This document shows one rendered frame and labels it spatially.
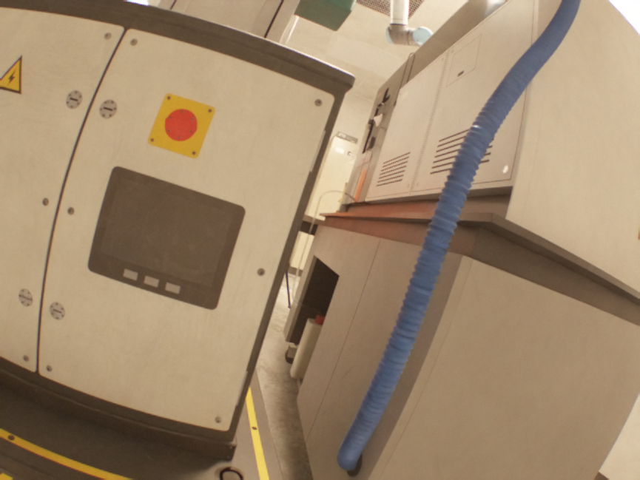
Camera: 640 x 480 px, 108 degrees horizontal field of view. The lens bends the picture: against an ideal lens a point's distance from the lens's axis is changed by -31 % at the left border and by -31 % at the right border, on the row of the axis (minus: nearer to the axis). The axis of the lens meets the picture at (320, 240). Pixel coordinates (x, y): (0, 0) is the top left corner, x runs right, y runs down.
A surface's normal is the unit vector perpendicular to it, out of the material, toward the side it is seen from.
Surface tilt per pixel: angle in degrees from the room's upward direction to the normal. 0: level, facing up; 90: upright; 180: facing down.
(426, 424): 90
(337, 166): 90
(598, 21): 90
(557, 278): 90
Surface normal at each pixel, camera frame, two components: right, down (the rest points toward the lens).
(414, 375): -0.94, -0.30
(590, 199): 0.16, 0.07
